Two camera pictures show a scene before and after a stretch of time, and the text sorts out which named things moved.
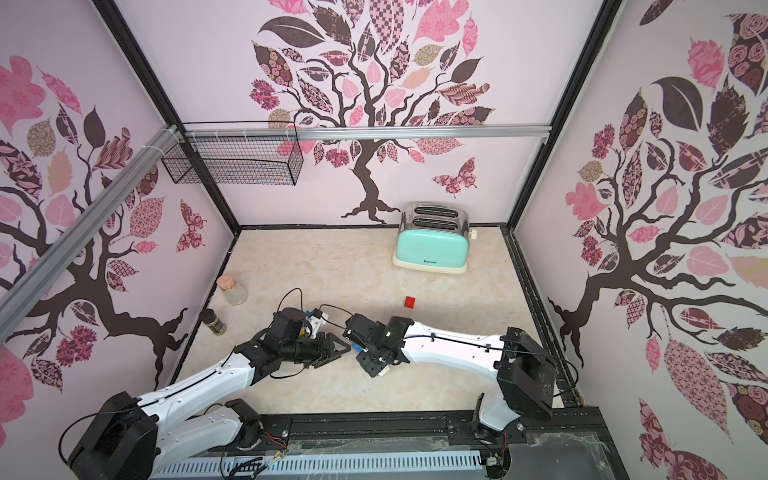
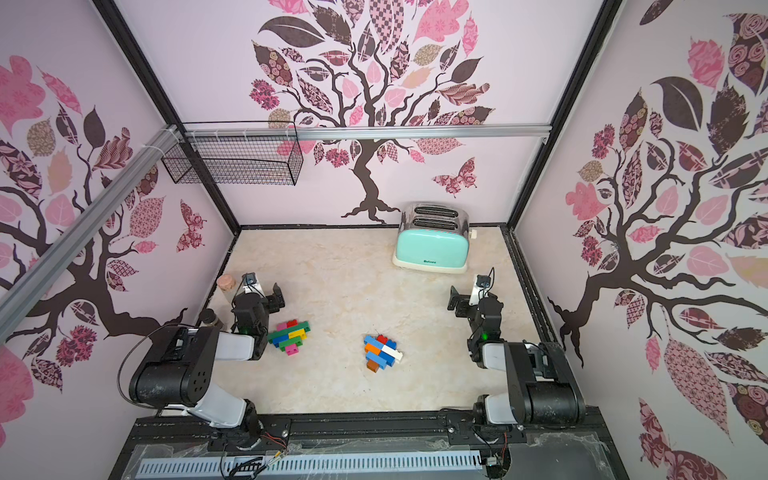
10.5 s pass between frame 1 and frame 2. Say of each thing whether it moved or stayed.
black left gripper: moved
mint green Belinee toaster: stayed
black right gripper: moved
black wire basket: stayed
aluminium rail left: stayed
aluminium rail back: stayed
